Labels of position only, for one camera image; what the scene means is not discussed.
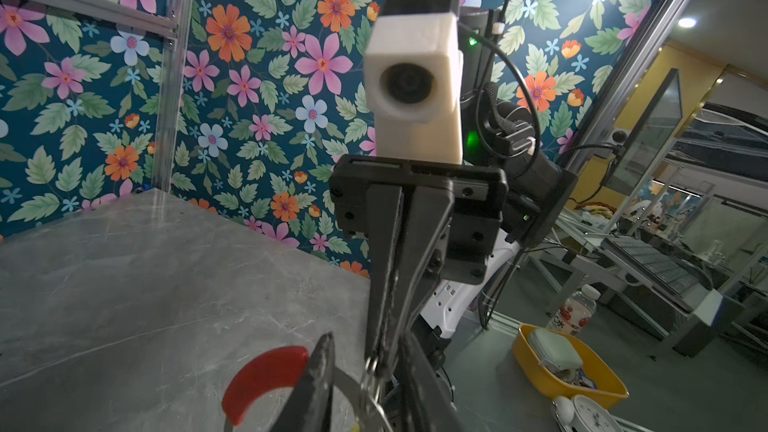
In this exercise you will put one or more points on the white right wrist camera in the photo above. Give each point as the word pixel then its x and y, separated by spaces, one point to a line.
pixel 412 78

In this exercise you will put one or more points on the black monitor screen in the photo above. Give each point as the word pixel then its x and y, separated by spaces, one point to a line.
pixel 648 137

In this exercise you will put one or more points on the silver keyring with red grip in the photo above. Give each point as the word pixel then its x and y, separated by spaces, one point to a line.
pixel 282 368

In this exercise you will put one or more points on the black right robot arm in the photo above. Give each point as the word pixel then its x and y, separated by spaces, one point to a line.
pixel 498 134

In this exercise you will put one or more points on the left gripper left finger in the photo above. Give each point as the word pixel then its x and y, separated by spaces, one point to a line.
pixel 309 406

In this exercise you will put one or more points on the aluminium frame bars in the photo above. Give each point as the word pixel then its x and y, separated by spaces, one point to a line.
pixel 272 92

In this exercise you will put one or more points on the white alarm clock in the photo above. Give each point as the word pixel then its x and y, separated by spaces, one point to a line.
pixel 583 414

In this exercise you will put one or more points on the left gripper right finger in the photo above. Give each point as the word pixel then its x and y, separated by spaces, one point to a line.
pixel 424 407

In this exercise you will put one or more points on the yellow plastic tray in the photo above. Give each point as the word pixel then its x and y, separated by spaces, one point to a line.
pixel 561 365

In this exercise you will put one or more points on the plastic drink bottle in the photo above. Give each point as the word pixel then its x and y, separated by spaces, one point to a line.
pixel 576 311

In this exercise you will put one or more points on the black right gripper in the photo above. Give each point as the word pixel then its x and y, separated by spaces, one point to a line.
pixel 423 220

